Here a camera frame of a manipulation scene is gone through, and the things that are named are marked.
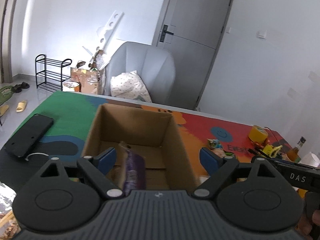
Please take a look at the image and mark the small green blue snack packet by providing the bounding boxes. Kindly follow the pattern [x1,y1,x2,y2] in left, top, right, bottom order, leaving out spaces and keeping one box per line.
[207,139,223,150]

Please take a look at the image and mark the hand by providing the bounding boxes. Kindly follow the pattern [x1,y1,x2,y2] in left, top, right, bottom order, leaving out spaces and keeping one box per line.
[294,192,320,240]

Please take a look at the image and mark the grey armchair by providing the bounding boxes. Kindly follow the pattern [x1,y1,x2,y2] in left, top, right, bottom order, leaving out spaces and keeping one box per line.
[104,42,176,105]

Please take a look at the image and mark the yellow tape roll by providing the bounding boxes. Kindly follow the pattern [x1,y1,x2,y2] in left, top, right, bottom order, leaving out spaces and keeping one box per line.
[248,125,268,144]

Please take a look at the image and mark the white paper towel roll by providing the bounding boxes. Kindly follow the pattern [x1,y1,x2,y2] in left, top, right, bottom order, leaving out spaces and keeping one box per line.
[299,152,320,167]

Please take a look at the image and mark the yellow slipper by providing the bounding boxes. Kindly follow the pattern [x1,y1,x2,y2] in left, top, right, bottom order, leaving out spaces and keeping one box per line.
[16,100,27,113]

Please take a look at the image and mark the brown cardboard box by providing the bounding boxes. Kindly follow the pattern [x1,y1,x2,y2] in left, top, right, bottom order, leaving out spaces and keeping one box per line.
[82,103,200,192]

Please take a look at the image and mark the white perforated board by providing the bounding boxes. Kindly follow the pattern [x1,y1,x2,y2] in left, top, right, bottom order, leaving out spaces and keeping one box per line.
[95,10,124,52]

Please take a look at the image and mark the brown paper bags pile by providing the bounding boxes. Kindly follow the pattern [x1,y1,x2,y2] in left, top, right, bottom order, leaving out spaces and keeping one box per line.
[62,50,107,95]

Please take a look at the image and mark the black slippers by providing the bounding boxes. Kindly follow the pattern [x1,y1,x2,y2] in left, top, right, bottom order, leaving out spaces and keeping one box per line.
[11,82,30,93]

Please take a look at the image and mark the purple snack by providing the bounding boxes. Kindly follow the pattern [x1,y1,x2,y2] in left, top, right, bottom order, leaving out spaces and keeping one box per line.
[119,141,146,196]

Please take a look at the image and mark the grey door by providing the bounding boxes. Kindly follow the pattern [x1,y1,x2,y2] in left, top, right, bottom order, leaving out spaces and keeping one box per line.
[152,0,233,109]

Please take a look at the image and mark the white dotted pillow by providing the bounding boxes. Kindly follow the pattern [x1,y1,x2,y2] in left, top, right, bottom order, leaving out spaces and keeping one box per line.
[110,70,152,102]

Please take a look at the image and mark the black shoe rack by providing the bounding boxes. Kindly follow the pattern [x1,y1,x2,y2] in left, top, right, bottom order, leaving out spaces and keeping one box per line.
[35,54,72,93]

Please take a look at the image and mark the black flat device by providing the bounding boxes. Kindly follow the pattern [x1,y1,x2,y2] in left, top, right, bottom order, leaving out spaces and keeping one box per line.
[4,114,54,159]

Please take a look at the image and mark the brown sauce bottle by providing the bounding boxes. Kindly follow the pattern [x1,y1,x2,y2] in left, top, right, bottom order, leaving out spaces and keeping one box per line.
[286,137,306,163]

